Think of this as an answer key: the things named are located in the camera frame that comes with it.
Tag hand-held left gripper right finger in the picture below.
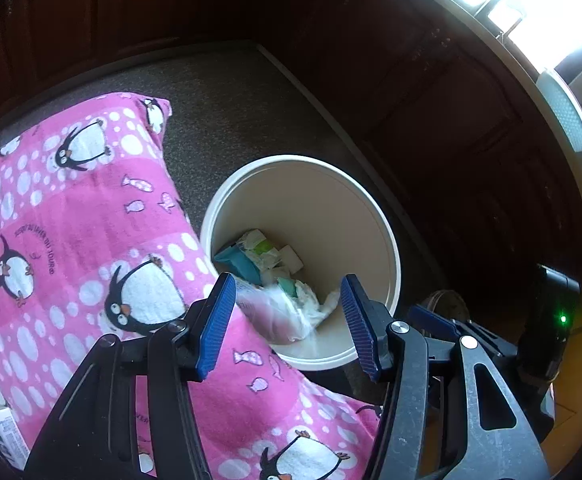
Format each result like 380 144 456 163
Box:
339 274 550 480

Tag white perforated basket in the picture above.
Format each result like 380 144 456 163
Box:
536 67 582 155

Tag teal packet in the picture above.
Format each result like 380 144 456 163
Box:
273 276 302 297

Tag bright window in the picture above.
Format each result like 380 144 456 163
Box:
421 0 582 78

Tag dark wooden kitchen cabinets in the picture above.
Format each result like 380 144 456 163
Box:
0 0 582 321

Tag clear plastic wrapper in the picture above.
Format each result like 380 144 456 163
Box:
236 282 322 346

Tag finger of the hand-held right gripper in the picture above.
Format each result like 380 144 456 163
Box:
408 305 518 377

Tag blue packet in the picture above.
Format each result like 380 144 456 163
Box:
213 245 262 286

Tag pink penguin print blanket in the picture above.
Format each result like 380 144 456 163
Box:
0 92 386 480

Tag white plastic bucket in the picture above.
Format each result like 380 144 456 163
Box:
200 156 402 372

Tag green white packet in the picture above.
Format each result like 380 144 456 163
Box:
238 229 282 266

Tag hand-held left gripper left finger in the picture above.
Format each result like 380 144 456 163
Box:
23 272 237 480

